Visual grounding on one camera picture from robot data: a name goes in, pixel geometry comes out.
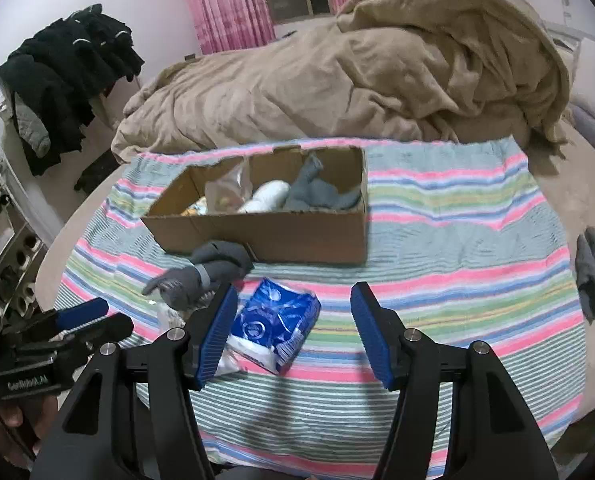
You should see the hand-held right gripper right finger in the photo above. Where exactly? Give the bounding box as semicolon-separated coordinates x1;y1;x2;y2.
350;281;561;480

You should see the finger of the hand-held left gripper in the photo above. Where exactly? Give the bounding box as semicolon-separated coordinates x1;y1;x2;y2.
60;313;134;356
52;297;110;331

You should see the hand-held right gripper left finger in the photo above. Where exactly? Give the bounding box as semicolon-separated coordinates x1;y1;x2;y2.
30;283;239;480

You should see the blue tissue packet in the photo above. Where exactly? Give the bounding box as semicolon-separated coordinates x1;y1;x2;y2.
216;277;321;377

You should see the grey sock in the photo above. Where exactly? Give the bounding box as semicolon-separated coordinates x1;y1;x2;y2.
282;152;363;211
142;240;256;311

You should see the cardboard box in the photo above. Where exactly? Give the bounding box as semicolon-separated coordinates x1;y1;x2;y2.
141;144;369;265

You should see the person's left hand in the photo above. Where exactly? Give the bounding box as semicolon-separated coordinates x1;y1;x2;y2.
0;394;61;461

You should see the clear plastic wrapper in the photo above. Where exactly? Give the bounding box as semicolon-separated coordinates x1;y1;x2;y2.
150;300;213;341

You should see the striped blanket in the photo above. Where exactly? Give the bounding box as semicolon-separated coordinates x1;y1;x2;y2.
52;136;589;480

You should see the white rolled cloth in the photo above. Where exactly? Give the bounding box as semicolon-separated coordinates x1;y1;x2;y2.
238;180;292;214

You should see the clear plastic bag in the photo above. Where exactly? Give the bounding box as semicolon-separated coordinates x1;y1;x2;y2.
205;160;253;213

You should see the pile of black clothes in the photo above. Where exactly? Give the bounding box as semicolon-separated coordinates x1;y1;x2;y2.
0;4;146;177

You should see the beige blanket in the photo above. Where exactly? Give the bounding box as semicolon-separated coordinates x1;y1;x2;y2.
112;0;573;165

